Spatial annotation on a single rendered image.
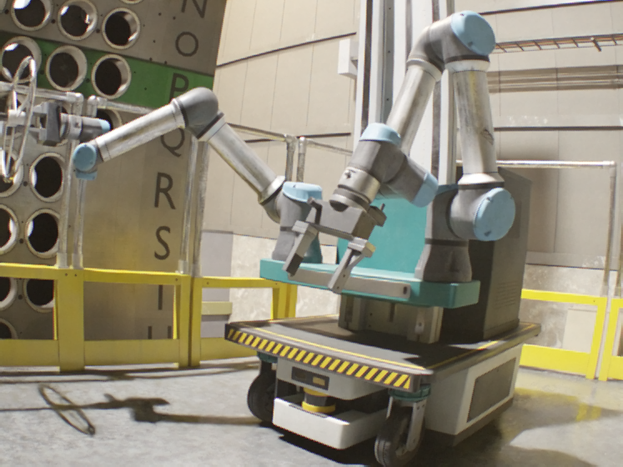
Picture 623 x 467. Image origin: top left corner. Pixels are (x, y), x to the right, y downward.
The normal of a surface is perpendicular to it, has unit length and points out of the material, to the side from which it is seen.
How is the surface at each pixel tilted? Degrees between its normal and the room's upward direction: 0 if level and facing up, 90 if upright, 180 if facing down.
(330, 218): 67
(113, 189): 90
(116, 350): 90
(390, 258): 90
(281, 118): 90
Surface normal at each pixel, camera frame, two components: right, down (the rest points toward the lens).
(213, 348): 0.70, 0.04
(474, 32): 0.37, -0.14
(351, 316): -0.68, -0.08
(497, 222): 0.39, 0.13
